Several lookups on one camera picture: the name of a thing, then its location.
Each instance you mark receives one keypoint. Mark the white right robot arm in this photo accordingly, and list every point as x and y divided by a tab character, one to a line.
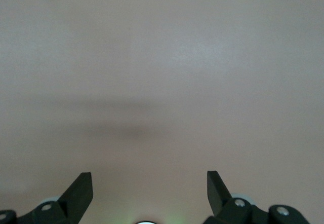
145	222

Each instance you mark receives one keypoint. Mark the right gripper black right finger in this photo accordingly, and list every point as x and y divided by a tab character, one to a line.
222	203

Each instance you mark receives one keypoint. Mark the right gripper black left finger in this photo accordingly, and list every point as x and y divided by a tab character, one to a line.
73	203

